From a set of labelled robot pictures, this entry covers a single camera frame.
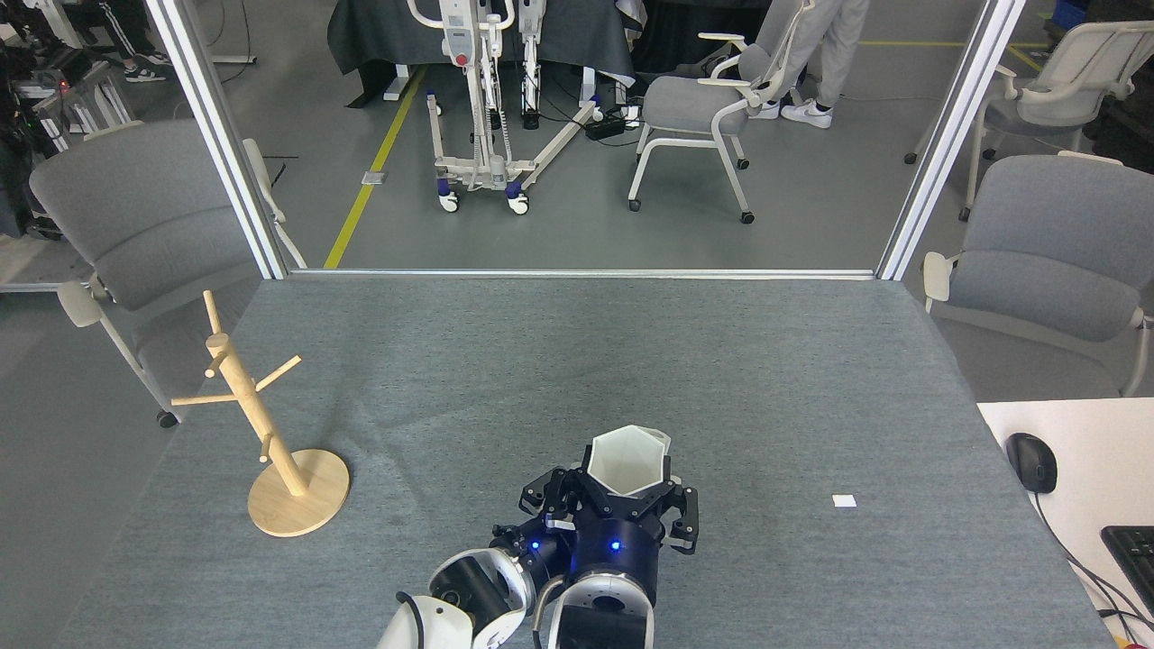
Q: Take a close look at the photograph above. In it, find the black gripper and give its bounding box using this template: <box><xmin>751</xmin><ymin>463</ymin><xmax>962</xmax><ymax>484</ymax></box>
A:
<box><xmin>490</xmin><ymin>465</ymin><xmax>585</xmax><ymax>583</ymax></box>
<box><xmin>568</xmin><ymin>467</ymin><xmax>701</xmax><ymax>601</ymax></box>

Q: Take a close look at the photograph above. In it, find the white hexagonal cup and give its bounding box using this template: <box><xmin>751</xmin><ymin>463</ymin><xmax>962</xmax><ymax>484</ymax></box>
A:
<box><xmin>586</xmin><ymin>425</ymin><xmax>673</xmax><ymax>498</ymax></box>

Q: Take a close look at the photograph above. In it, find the wooden cup rack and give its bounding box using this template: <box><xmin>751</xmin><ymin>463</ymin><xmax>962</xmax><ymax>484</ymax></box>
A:
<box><xmin>171</xmin><ymin>290</ymin><xmax>351</xmax><ymax>539</ymax></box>

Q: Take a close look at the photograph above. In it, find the white wheeled stand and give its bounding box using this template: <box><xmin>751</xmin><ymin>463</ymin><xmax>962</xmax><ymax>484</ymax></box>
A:
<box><xmin>407</xmin><ymin>0</ymin><xmax>608</xmax><ymax>216</ymax></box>

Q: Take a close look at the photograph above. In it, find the black computer mouse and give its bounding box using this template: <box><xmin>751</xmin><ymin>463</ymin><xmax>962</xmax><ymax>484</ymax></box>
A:
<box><xmin>1005</xmin><ymin>433</ymin><xmax>1059</xmax><ymax>496</ymax></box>

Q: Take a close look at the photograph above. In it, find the white desk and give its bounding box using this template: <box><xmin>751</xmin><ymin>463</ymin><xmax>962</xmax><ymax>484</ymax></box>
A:
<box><xmin>977</xmin><ymin>398</ymin><xmax>1154</xmax><ymax>649</ymax></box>

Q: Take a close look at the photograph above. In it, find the black keyboard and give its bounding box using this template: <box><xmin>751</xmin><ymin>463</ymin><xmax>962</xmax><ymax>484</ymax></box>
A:
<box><xmin>1100</xmin><ymin>526</ymin><xmax>1154</xmax><ymax>619</ymax></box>

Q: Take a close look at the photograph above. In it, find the black table cloth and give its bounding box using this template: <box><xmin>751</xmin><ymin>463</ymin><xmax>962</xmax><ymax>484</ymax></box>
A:
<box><xmin>325</xmin><ymin>0</ymin><xmax>637</xmax><ymax>110</ymax></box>

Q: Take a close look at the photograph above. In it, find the person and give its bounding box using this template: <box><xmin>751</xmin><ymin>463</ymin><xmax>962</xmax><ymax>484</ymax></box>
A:
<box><xmin>95</xmin><ymin>0</ymin><xmax>174</xmax><ymax>84</ymax></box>

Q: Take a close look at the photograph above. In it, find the silver table edge rail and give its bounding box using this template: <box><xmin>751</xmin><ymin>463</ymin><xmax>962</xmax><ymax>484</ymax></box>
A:
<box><xmin>287</xmin><ymin>268</ymin><xmax>878</xmax><ymax>282</ymax></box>

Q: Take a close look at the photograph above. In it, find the grey chair with white frame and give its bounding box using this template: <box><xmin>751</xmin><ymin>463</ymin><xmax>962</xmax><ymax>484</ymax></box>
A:
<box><xmin>904</xmin><ymin>20</ymin><xmax>1154</xmax><ymax>224</ymax></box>
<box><xmin>921</xmin><ymin>151</ymin><xmax>1154</xmax><ymax>398</ymax></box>
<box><xmin>29</xmin><ymin>119</ymin><xmax>308</xmax><ymax>429</ymax></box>
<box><xmin>627</xmin><ymin>0</ymin><xmax>818</xmax><ymax>225</ymax></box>

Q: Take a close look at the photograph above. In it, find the black mouse cable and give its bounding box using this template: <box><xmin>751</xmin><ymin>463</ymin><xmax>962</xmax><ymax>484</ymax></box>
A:
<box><xmin>1031</xmin><ymin>491</ymin><xmax>1154</xmax><ymax>636</ymax></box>

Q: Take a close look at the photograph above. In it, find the silver aluminium post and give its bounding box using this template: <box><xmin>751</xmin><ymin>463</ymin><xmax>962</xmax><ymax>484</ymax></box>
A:
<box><xmin>875</xmin><ymin>0</ymin><xmax>1030</xmax><ymax>283</ymax></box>
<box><xmin>146</xmin><ymin>0</ymin><xmax>292</xmax><ymax>281</ymax></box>

